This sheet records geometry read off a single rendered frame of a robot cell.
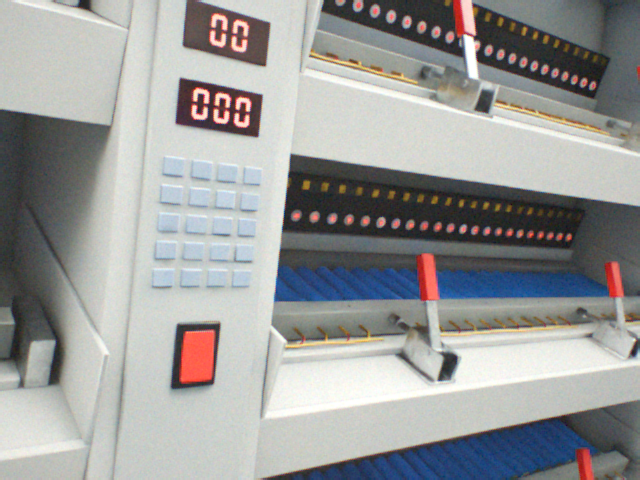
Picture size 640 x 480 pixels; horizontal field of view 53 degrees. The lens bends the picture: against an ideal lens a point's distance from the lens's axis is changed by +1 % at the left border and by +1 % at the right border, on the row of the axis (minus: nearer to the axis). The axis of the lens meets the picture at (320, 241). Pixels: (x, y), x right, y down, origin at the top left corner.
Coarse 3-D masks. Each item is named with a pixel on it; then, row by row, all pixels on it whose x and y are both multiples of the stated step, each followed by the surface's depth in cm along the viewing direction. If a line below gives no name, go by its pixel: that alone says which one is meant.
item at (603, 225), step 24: (624, 24) 83; (624, 48) 83; (624, 72) 82; (600, 96) 85; (624, 96) 82; (600, 216) 84; (624, 216) 81; (576, 240) 87; (600, 240) 84; (624, 240) 81; (624, 408) 81
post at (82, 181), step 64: (128, 64) 29; (64, 128) 36; (128, 128) 29; (64, 192) 36; (128, 192) 30; (64, 256) 35; (128, 256) 30; (128, 320) 30; (256, 384) 35; (256, 448) 36
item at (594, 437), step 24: (600, 408) 83; (480, 432) 74; (504, 432) 76; (528, 432) 78; (552, 432) 80; (576, 432) 85; (600, 432) 83; (624, 432) 80; (384, 456) 65; (408, 456) 66; (432, 456) 67; (456, 456) 69; (480, 456) 70; (504, 456) 71; (528, 456) 73; (552, 456) 74; (576, 456) 76; (600, 456) 76; (624, 456) 78
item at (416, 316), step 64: (320, 192) 57; (384, 192) 61; (448, 192) 67; (320, 256) 58; (384, 256) 63; (512, 256) 76; (320, 320) 46; (384, 320) 50; (448, 320) 55; (512, 320) 60; (576, 320) 67; (320, 384) 41; (384, 384) 44; (448, 384) 46; (512, 384) 50; (576, 384) 56; (320, 448) 40; (384, 448) 44
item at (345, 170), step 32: (480, 0) 70; (512, 0) 73; (544, 0) 77; (576, 0) 80; (576, 32) 81; (0, 128) 44; (0, 160) 44; (320, 160) 60; (0, 192) 45; (480, 192) 75; (512, 192) 78; (544, 192) 82; (0, 224) 45; (0, 256) 45; (448, 256) 73
